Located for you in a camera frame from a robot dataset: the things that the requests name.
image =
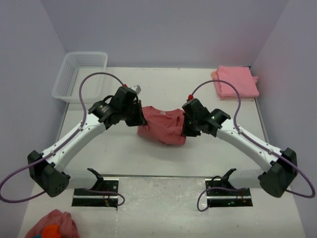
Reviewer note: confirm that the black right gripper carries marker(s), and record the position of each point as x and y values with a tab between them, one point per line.
187	124

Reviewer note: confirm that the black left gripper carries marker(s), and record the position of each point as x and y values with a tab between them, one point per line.
138	115

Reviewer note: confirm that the red polo t shirt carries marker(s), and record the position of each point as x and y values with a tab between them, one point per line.
164	127

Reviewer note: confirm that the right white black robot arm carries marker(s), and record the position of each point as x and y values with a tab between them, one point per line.
277	172

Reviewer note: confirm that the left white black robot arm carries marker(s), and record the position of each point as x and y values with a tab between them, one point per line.
47	169

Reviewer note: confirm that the folded peach t shirt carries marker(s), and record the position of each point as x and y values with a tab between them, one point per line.
216	84

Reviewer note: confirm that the folded pink t shirt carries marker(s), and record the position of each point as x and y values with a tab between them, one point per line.
237	80

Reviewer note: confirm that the white plastic basket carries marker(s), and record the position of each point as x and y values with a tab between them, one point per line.
75	67

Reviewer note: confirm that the crumpled red cloth pile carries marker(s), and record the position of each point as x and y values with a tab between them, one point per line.
67	226

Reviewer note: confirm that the orange blue toy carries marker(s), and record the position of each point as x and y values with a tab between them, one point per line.
51	231

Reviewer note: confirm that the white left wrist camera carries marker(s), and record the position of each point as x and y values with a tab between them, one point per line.
134	90

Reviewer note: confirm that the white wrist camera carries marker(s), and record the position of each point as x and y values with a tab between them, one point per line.
190	97
134	90

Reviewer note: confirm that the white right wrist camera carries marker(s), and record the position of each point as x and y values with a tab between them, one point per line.
190	97

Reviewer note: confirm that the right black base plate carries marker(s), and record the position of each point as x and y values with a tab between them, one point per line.
223	198

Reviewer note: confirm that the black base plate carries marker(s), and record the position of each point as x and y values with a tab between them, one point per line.
106	199
223	198

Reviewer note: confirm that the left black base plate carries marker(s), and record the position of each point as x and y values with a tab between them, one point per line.
106	199

